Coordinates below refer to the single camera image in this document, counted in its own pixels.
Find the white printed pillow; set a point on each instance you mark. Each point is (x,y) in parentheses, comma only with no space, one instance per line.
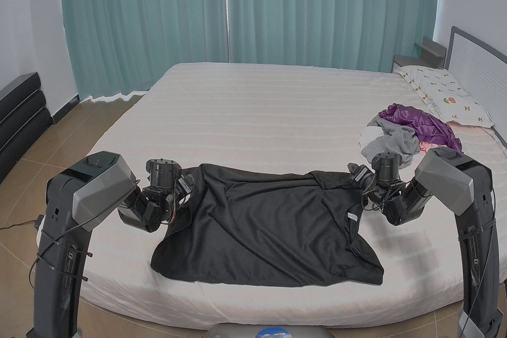
(443,91)

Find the white garment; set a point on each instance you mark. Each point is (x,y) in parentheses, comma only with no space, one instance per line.
(368,136)

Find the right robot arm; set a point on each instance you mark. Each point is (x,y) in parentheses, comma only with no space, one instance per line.
(475,249)

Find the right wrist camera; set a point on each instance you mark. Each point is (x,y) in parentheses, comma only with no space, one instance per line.
(361,174)

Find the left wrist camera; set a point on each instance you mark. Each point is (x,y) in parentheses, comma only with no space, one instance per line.
(188,185)

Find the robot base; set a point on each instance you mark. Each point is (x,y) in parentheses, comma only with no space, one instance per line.
(237,332)

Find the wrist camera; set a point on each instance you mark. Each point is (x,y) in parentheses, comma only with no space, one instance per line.
(361,174)
(188,185)

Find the pink garment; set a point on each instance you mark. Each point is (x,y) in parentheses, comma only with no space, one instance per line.
(427,147)

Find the grey garment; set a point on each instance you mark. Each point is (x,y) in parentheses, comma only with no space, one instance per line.
(392,142)

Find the black chest of drawers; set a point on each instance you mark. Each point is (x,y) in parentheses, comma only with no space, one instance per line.
(19,114)

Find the black T-shirt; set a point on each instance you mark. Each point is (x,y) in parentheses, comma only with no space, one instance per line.
(257,229)

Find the bed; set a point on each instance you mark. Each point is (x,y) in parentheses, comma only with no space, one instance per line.
(257,122)

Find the blue-green curtain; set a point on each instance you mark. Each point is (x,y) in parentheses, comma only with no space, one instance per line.
(138,11)
(336,3)

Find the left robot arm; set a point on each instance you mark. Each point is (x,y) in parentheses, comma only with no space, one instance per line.
(59,249)

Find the purple garment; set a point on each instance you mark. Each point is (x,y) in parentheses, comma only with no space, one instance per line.
(420,122)

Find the grey bedside table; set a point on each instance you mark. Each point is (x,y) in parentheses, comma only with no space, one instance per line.
(420,59)

